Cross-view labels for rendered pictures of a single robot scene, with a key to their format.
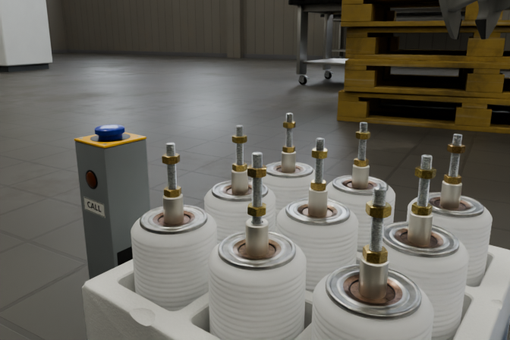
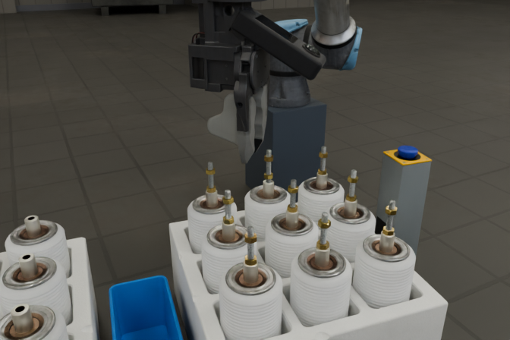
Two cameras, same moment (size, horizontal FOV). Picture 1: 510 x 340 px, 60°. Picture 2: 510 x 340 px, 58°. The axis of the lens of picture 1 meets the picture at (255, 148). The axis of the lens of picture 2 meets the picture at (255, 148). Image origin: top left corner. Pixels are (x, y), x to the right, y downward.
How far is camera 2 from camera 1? 111 cm
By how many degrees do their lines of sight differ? 113
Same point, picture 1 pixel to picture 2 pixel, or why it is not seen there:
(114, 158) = (385, 162)
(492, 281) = (209, 314)
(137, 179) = (393, 186)
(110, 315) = not seen: hidden behind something
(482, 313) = (196, 285)
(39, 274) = (485, 256)
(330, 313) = not seen: hidden behind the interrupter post
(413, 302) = (195, 206)
